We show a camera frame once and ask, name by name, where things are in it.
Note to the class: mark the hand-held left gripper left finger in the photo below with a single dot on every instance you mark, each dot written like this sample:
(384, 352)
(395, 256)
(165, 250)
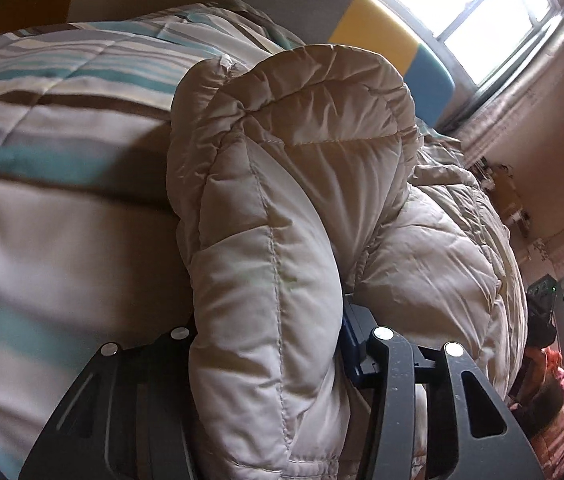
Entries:
(126, 410)

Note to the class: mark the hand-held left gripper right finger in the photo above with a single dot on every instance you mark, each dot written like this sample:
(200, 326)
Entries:
(351, 332)

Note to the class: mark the beige quilted puffer jacket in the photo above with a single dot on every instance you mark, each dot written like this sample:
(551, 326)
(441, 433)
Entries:
(322, 240)

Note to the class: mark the cluttered wooden shelf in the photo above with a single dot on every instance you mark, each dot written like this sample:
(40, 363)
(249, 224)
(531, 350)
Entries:
(509, 195)

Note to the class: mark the beige patterned curtain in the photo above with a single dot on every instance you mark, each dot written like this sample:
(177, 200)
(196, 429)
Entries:
(522, 105)

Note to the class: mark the grey yellow blue headboard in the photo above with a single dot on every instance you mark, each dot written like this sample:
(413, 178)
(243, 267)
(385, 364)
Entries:
(352, 20)

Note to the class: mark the window with metal frame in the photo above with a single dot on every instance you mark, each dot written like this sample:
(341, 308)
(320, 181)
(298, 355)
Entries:
(482, 15)

